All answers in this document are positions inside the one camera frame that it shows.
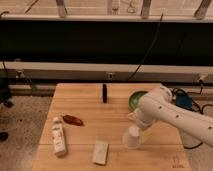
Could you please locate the white plastic bottle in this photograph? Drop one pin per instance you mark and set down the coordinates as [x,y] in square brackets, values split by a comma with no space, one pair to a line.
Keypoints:
[58,137]

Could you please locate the black chair base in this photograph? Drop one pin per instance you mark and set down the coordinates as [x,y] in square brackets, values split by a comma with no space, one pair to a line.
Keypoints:
[5,96]

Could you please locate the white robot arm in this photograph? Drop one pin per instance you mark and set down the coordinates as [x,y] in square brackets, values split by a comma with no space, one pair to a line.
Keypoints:
[157,105]

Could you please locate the blue box on floor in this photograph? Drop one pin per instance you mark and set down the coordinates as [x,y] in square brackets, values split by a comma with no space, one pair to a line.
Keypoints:
[184,101]

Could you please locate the green ceramic bowl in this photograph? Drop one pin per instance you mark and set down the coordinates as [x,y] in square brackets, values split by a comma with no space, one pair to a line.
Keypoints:
[134,99]

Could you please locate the white rectangular block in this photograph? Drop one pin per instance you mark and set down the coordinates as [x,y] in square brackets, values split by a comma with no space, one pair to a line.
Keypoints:
[100,152]

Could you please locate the dark red leaf-shaped object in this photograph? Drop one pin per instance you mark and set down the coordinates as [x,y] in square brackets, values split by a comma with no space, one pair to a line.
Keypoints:
[72,120]

